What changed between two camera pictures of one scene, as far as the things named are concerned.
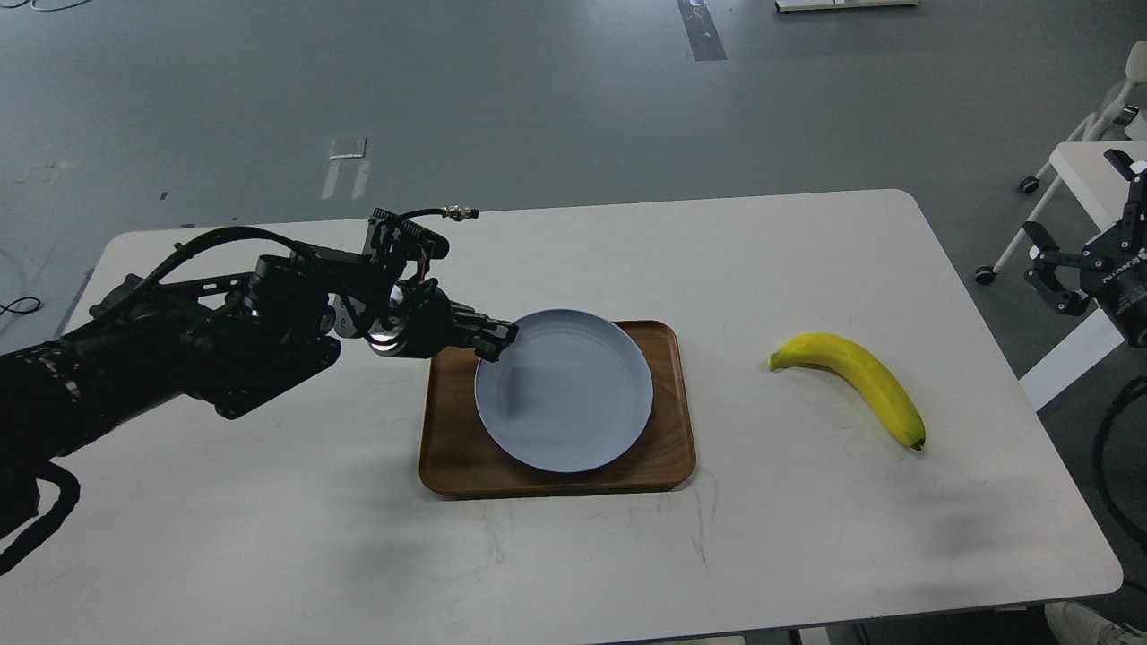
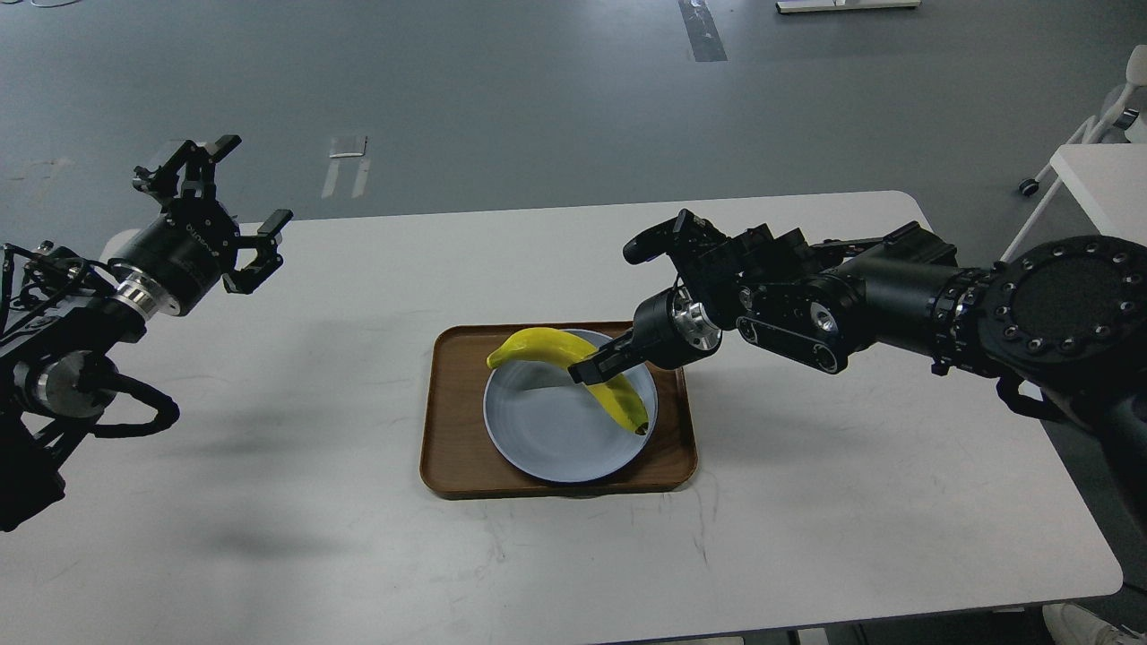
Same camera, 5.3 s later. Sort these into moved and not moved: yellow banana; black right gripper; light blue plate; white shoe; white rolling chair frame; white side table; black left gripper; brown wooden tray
Moved: light blue plate; yellow banana; black right gripper; black left gripper
Not moved: white shoe; white side table; white rolling chair frame; brown wooden tray
